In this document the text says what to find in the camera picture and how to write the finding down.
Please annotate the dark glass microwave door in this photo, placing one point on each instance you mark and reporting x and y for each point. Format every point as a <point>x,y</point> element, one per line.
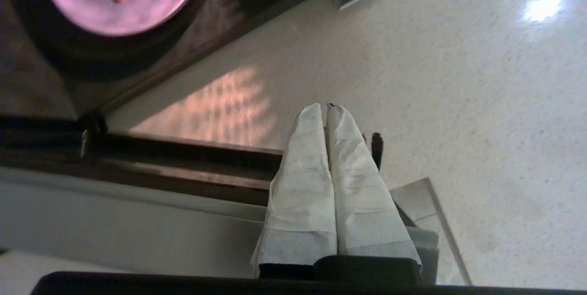
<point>137,203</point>

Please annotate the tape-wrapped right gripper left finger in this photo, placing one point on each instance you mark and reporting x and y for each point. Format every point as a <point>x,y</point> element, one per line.
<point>302,208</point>

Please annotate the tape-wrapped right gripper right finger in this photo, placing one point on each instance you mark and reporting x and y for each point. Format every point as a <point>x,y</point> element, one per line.
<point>362,203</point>

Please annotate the small black block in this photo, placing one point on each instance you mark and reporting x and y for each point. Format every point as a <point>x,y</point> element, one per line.
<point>377,148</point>

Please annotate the silver microwave oven body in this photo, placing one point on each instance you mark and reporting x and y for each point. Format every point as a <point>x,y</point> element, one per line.
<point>220,19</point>

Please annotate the purple plate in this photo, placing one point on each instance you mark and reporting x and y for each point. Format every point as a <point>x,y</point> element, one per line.
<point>137,10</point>

